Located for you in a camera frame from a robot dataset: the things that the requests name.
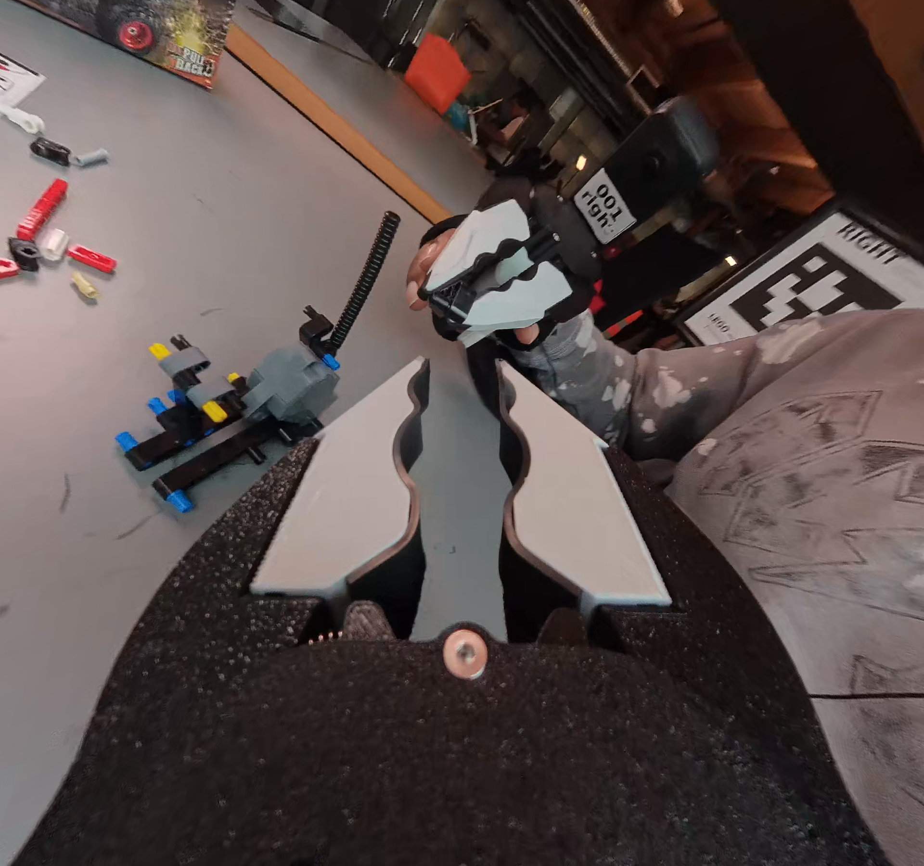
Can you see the red rounded connector piece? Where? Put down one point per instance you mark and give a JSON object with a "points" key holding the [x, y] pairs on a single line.
{"points": [[7, 269]]}

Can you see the tan pin piece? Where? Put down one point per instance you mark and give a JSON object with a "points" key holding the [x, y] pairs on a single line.
{"points": [[85, 286]]}

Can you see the black ribbed flexible tube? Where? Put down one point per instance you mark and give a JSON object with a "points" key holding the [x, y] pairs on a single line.
{"points": [[368, 274]]}

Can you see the black round connector piece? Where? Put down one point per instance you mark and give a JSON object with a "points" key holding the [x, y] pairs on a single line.
{"points": [[25, 254]]}

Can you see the framed black white marker sign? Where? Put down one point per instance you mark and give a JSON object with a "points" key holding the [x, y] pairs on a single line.
{"points": [[794, 289]]}

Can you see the orange bag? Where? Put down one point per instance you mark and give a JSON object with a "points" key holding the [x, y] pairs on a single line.
{"points": [[437, 72]]}

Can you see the short red beam piece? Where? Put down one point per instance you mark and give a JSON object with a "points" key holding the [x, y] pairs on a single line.
{"points": [[92, 258]]}

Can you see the grey table with wooden edge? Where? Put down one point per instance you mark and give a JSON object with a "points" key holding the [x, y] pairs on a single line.
{"points": [[361, 86]]}

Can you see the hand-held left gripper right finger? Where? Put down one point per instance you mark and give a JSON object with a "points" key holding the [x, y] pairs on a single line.
{"points": [[577, 512]]}

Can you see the grey desk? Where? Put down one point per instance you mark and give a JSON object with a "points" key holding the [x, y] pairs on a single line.
{"points": [[216, 195]]}

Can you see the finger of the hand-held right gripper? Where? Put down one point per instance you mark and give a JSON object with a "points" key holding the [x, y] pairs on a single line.
{"points": [[483, 234], [530, 296]]}

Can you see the person's right forearm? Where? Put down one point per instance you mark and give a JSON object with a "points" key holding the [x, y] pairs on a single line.
{"points": [[650, 390]]}

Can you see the white instruction booklet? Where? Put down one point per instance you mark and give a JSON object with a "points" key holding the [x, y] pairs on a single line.
{"points": [[14, 83]]}

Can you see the blue plastic item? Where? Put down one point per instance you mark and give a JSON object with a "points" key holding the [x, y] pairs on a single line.
{"points": [[458, 115]]}

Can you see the white pin connector piece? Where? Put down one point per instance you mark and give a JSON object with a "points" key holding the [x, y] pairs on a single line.
{"points": [[25, 121]]}

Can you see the toy truck cardboard box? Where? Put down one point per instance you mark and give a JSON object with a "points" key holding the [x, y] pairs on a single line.
{"points": [[166, 14]]}

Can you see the person's right hand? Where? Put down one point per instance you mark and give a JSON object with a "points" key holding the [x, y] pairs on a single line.
{"points": [[417, 274]]}

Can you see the black short beam piece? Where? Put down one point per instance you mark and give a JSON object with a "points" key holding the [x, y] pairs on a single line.
{"points": [[49, 149]]}

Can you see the long red beam piece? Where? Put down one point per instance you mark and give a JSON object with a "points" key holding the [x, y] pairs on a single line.
{"points": [[42, 209]]}

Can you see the person's grey printed sweatshirt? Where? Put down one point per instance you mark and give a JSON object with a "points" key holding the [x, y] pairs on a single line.
{"points": [[794, 556]]}

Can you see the white sleeve piece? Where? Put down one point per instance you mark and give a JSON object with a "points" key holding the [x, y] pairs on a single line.
{"points": [[54, 245]]}

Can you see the grey pin piece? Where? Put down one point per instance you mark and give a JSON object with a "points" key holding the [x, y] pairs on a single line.
{"points": [[92, 156]]}

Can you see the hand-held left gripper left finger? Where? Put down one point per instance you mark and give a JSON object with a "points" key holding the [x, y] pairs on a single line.
{"points": [[339, 498]]}

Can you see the grey black toy brick assembly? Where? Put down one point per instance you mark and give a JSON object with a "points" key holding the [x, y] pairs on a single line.
{"points": [[289, 390]]}

